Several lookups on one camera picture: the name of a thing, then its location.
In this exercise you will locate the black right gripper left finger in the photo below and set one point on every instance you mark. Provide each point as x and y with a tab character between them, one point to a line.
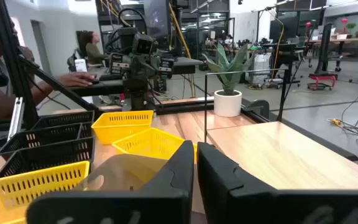
166	199

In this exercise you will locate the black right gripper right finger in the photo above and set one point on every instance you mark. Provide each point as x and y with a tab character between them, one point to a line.
228	199

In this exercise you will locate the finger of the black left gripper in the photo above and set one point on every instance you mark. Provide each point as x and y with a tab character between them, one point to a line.
120	63
166	68

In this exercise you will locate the yellow plastic basket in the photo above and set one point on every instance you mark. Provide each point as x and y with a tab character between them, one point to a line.
26	193
148	144
120	127

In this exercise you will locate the black plastic basket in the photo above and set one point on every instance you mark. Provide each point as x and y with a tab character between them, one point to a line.
64	118
42	137
51	157

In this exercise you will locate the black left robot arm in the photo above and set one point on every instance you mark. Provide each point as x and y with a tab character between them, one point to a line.
135	91

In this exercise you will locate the dark grey desk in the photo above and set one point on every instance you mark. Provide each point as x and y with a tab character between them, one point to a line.
185	63

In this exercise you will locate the black computer mouse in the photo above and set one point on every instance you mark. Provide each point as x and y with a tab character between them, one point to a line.
93	81

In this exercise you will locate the white phone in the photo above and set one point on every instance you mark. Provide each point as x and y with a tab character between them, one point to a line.
80	65

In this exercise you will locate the black computer monitor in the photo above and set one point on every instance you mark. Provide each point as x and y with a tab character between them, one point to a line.
157	18

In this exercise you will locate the snake plant in white pot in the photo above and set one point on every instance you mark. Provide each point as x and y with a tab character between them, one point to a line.
227	104

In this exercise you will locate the white box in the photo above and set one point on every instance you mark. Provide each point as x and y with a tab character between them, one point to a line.
261	67

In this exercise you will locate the black workstation table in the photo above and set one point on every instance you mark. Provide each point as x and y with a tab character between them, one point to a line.
283	51

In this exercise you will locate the yellow power plug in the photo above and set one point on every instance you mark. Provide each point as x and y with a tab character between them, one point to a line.
336	122

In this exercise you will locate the red wheeled dolly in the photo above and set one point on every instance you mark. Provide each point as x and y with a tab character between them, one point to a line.
322	76

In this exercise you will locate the black tall panel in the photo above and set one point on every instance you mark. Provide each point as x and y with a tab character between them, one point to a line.
325	46

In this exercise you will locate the long wooden table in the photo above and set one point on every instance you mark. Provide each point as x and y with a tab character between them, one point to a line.
346	40

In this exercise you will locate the pink flower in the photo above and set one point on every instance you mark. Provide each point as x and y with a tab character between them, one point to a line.
344	21

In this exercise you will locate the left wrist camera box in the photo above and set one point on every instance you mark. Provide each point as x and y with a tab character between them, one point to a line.
144	44

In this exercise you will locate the black aluminium rig frame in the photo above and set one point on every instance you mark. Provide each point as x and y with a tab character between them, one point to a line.
9	49

